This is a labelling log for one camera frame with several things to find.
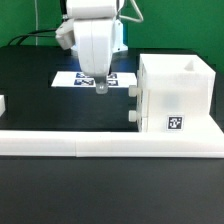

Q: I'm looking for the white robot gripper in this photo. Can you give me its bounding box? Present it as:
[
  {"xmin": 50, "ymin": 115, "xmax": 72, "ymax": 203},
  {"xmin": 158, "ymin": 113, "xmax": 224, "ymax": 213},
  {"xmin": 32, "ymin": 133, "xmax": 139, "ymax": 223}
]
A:
[{"xmin": 56, "ymin": 0, "xmax": 117, "ymax": 94}]

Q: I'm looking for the white L-shaped fence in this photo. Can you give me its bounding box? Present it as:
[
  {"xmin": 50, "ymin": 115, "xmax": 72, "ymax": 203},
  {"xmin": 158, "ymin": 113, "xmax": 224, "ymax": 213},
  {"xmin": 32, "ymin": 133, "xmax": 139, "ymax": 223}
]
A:
[{"xmin": 0, "ymin": 94, "xmax": 224, "ymax": 158}]

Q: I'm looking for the white drawer cabinet housing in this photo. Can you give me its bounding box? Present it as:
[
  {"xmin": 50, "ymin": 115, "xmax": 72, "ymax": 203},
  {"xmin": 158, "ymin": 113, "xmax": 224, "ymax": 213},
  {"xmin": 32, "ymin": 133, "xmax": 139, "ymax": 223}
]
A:
[{"xmin": 139, "ymin": 54, "xmax": 216, "ymax": 132}]

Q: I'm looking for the white drawer box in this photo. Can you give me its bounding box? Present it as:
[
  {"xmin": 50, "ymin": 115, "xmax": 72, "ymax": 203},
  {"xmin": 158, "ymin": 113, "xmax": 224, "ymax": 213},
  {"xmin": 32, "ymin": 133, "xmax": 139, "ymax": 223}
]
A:
[
  {"xmin": 128, "ymin": 70, "xmax": 148, "ymax": 110},
  {"xmin": 128, "ymin": 108, "xmax": 148, "ymax": 132}
]

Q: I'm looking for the white front drawer box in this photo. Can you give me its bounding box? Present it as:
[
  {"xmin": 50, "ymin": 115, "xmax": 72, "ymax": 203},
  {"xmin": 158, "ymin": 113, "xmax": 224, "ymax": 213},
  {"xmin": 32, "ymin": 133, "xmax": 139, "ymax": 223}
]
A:
[{"xmin": 128, "ymin": 108, "xmax": 148, "ymax": 132}]

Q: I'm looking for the black cable with connector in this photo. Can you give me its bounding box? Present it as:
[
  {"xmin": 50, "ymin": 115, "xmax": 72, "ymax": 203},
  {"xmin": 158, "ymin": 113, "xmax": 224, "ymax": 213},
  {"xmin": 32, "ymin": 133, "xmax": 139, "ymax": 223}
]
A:
[{"xmin": 7, "ymin": 0, "xmax": 68, "ymax": 48}]

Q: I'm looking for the white marker sheet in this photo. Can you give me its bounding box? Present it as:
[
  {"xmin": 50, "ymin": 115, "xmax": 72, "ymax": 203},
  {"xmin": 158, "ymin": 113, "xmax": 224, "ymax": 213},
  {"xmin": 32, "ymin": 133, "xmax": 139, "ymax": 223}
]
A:
[{"xmin": 51, "ymin": 71, "xmax": 137, "ymax": 88}]

